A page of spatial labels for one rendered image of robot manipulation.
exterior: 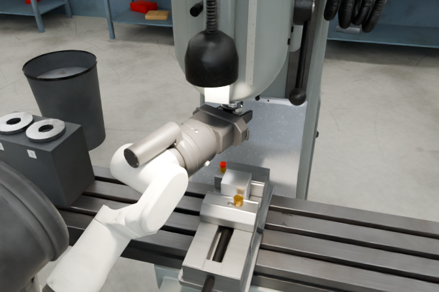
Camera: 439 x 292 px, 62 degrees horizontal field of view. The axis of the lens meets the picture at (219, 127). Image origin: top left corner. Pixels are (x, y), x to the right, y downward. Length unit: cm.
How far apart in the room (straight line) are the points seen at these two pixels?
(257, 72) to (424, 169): 238
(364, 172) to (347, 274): 184
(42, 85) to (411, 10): 414
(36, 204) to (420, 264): 83
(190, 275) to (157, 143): 33
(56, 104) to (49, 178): 164
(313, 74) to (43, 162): 76
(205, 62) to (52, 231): 26
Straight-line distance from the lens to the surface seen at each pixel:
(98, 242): 57
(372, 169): 274
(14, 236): 30
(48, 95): 260
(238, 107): 72
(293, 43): 77
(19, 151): 101
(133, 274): 202
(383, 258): 95
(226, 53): 46
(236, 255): 79
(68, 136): 97
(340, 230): 97
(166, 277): 99
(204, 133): 63
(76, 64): 294
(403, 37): 460
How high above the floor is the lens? 163
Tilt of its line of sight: 34 degrees down
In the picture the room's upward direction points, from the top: straight up
